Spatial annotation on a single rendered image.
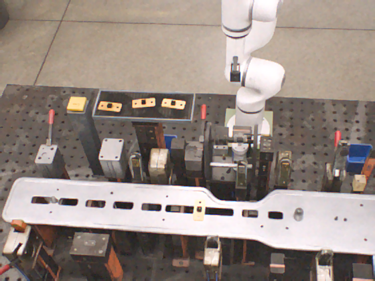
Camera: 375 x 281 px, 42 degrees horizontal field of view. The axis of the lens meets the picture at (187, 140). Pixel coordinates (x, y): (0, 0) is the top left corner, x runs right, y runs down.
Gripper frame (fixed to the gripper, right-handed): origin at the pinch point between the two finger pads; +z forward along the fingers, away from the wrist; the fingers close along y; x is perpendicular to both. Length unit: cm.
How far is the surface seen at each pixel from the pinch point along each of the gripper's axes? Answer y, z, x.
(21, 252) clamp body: 48, 39, -67
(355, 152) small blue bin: -23, 71, 52
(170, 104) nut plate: -9.4, 28.4, -24.3
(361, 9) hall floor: -218, 145, 88
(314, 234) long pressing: 31, 45, 28
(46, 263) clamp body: 42, 61, -67
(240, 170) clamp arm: 12.4, 37.0, 2.7
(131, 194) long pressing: 20, 45, -36
